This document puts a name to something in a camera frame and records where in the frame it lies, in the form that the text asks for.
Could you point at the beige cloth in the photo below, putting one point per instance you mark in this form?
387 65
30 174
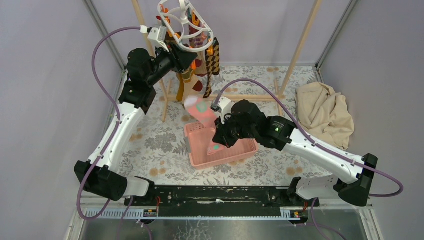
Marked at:
324 114

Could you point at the floral table mat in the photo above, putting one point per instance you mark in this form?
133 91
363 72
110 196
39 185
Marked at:
158 151

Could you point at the beige striped maroon sock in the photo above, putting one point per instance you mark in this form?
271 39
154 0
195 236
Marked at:
192 85

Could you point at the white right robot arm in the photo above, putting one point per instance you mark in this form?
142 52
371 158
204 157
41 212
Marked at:
351 175

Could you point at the brown yellow argyle sock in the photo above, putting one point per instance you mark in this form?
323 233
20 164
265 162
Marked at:
212 60

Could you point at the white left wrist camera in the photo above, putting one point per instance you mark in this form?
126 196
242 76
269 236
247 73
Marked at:
156 36

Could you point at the white round clip hanger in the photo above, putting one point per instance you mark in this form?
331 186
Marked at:
186 26

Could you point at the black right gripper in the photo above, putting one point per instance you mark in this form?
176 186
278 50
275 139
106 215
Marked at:
222 137

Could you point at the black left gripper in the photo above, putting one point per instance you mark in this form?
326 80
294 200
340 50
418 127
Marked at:
178 59

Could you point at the mustard yellow sock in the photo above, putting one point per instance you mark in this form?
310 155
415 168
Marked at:
181 88

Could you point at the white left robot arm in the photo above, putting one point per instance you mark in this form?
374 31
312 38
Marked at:
99 174

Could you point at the pink patterned sock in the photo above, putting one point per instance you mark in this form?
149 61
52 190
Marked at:
201 111

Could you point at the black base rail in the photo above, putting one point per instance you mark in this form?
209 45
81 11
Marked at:
220 201

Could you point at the pink basket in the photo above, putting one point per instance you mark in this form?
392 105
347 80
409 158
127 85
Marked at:
203 153

